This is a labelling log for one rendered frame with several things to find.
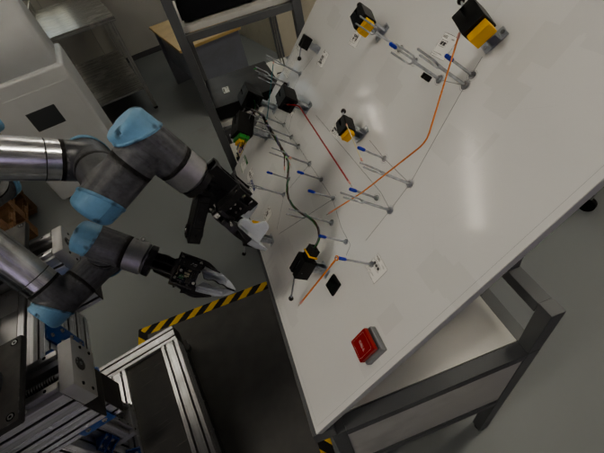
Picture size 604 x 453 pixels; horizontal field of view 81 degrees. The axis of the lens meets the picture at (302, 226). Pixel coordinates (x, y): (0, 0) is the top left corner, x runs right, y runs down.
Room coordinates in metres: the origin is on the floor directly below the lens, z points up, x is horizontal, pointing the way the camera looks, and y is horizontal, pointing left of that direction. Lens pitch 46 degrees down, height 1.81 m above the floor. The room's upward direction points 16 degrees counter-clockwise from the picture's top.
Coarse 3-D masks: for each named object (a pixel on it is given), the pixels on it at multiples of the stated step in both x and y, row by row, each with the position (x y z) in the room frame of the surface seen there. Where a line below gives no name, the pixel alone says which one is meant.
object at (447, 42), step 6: (444, 36) 0.74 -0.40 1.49; (450, 36) 0.73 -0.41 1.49; (438, 42) 0.75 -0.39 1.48; (444, 42) 0.73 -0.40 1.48; (450, 42) 0.71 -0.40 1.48; (438, 48) 0.74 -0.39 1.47; (444, 48) 0.72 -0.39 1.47; (450, 48) 0.70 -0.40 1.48; (432, 54) 0.74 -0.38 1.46; (438, 54) 0.72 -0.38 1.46; (444, 54) 0.71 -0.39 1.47
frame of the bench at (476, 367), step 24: (504, 312) 0.43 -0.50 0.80; (480, 360) 0.32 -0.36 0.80; (504, 360) 0.30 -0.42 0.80; (528, 360) 0.30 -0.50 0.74; (432, 384) 0.30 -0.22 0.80; (456, 384) 0.28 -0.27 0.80; (360, 408) 0.29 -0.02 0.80; (384, 408) 0.27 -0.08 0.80; (408, 408) 0.27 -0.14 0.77; (480, 408) 0.30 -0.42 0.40; (336, 432) 0.25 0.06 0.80
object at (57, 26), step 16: (80, 0) 6.02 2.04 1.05; (96, 0) 5.66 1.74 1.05; (48, 16) 5.49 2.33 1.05; (64, 16) 5.19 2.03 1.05; (80, 16) 4.91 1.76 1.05; (96, 16) 4.66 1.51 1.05; (112, 16) 4.48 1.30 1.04; (48, 32) 4.54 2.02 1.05; (64, 32) 4.32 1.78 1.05; (80, 32) 4.36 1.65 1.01; (64, 48) 6.21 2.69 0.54; (80, 64) 6.21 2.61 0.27; (96, 64) 5.98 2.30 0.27; (112, 64) 5.75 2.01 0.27; (128, 64) 5.56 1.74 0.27; (96, 80) 5.25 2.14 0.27; (112, 80) 5.07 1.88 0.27; (128, 80) 4.90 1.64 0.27; (96, 96) 4.65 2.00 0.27; (112, 96) 4.50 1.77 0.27
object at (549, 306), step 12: (516, 264) 0.45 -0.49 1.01; (504, 276) 0.45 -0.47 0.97; (516, 276) 0.42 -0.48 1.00; (528, 276) 0.41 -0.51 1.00; (516, 288) 0.40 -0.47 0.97; (528, 288) 0.39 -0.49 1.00; (540, 288) 0.38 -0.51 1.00; (528, 300) 0.36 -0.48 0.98; (540, 300) 0.35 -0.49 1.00; (552, 300) 0.34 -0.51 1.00; (540, 312) 0.33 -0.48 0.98; (552, 312) 0.31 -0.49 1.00; (564, 312) 0.31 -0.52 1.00; (528, 324) 0.34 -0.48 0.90; (540, 324) 0.31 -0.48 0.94; (552, 324) 0.30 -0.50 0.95; (528, 336) 0.32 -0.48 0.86; (540, 336) 0.30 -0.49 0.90; (528, 348) 0.31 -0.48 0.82; (540, 348) 0.31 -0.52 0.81
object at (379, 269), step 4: (376, 256) 0.47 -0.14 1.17; (372, 260) 0.47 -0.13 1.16; (376, 260) 0.47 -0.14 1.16; (380, 260) 0.46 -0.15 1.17; (376, 264) 0.46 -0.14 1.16; (380, 264) 0.45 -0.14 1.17; (384, 264) 0.44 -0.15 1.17; (368, 268) 0.47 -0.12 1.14; (372, 268) 0.46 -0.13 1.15; (376, 268) 0.45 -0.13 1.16; (380, 268) 0.44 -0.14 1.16; (384, 268) 0.44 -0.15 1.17; (368, 272) 0.46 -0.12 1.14; (372, 272) 0.45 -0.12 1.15; (376, 272) 0.44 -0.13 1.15; (380, 272) 0.43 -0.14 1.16; (384, 272) 0.43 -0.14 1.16; (372, 276) 0.44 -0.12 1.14; (376, 276) 0.44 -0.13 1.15; (380, 276) 0.43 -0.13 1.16; (372, 280) 0.43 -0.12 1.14; (376, 280) 0.43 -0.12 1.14
